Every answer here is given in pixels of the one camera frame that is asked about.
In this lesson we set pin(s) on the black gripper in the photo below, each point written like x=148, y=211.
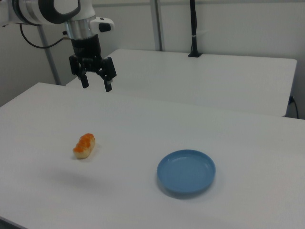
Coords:
x=86, y=47

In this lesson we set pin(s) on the orange glazed bread roll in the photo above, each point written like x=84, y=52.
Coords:
x=84, y=146

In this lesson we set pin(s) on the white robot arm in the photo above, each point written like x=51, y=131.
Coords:
x=31, y=9

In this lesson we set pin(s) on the blue round plate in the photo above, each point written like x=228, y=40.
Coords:
x=186, y=170

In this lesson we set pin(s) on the white side table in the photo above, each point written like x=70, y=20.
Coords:
x=202, y=81

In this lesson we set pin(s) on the black pole with base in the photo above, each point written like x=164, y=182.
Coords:
x=194, y=26

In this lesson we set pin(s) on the aluminium frame post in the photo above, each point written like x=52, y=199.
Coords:
x=48, y=55
x=159, y=23

